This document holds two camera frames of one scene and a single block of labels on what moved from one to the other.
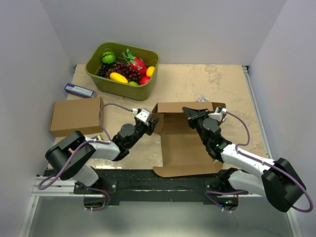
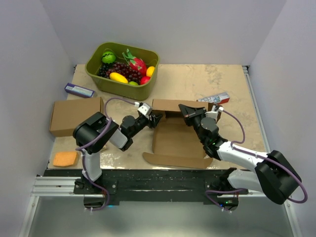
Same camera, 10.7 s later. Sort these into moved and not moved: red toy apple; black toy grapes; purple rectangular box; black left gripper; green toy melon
Moved: black left gripper
Not moved: green toy melon; red toy apple; black toy grapes; purple rectangular box
